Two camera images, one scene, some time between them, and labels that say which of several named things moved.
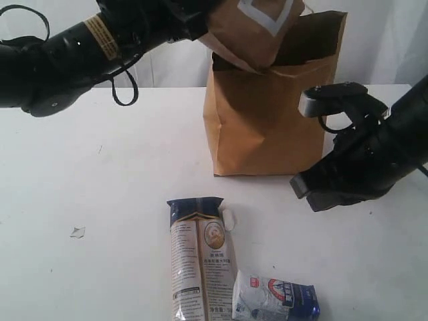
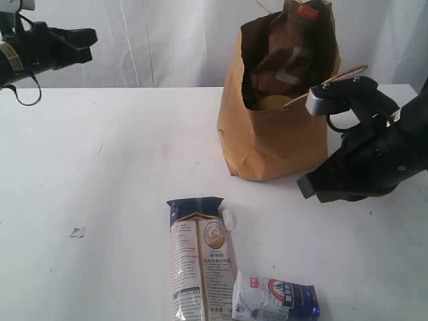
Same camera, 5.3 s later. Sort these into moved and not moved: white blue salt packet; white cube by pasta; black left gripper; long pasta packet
Moved: black left gripper
Not moved: long pasta packet; white cube by pasta; white blue salt packet
